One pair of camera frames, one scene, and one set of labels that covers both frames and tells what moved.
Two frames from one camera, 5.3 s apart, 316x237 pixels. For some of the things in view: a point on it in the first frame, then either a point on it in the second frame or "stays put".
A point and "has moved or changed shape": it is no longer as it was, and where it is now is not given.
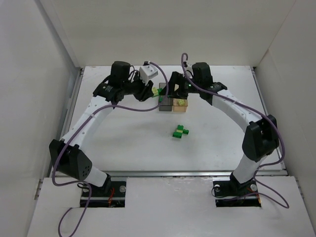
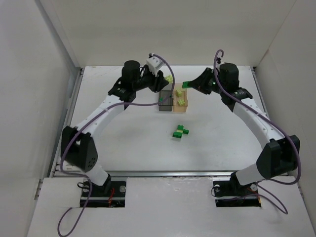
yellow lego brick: [181, 101] stays put
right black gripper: [174, 82] -> [204, 80]
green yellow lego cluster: [180, 131] stays put
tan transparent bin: [179, 104] stays put
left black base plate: [116, 197] stays put
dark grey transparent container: [167, 104] stays put
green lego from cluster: [159, 90] has moved or changed shape
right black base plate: [229, 193] stays put
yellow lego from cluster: [155, 91] has moved or changed shape
